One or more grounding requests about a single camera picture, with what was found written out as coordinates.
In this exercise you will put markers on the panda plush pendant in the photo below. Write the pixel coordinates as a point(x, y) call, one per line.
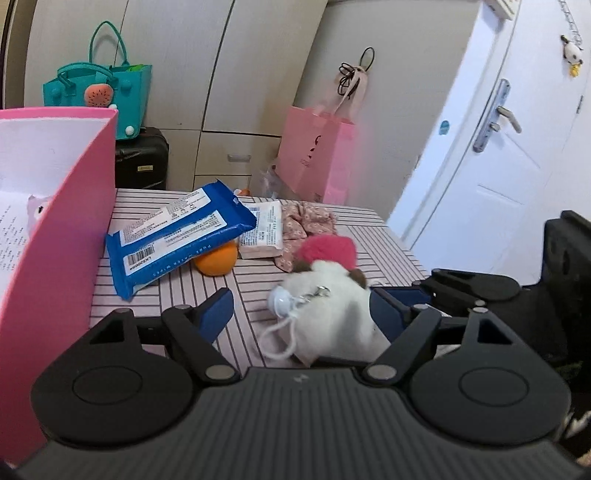
point(571, 53)

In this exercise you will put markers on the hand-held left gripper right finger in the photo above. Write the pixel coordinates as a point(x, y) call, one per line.
point(384, 318)

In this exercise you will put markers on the blue round door sticker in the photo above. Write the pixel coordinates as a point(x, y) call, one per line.
point(444, 127)

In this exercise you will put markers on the patterned black white cloth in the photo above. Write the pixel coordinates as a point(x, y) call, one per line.
point(577, 422)

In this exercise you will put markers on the pink shopping bag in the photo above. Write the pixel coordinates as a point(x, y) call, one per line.
point(314, 152)

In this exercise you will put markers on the blue wet wipes packet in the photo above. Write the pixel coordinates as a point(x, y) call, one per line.
point(175, 230)

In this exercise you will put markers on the printed white paper sheet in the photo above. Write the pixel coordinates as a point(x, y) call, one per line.
point(14, 240)

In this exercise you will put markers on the white door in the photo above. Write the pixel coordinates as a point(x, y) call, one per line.
point(508, 194)

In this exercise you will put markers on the clear plastic bag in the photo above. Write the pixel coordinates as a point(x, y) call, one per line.
point(272, 182)

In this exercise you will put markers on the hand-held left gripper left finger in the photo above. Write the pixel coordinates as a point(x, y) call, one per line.
point(218, 314)

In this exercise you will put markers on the pink storage box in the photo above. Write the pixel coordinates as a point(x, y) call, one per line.
point(69, 230)

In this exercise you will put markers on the black suitcase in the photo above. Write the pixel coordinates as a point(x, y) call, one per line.
point(141, 159)

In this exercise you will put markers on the white wet wipes packet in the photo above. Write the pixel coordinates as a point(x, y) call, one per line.
point(263, 230)

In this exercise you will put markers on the orange fruit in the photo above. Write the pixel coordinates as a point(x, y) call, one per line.
point(216, 262)

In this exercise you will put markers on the striped pink tablecloth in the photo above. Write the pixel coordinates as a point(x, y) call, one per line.
point(184, 286)

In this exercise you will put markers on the floral pink scrunchie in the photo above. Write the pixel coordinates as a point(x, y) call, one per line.
point(304, 221)

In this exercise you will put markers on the teal felt tote bag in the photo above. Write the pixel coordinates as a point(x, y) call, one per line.
point(92, 87)

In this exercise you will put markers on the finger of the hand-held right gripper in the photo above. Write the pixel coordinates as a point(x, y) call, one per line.
point(471, 286)

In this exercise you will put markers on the beige wardrobe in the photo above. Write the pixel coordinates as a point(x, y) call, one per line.
point(194, 69)

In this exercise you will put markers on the white plush toy pink hat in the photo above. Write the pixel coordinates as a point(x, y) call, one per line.
point(332, 300)

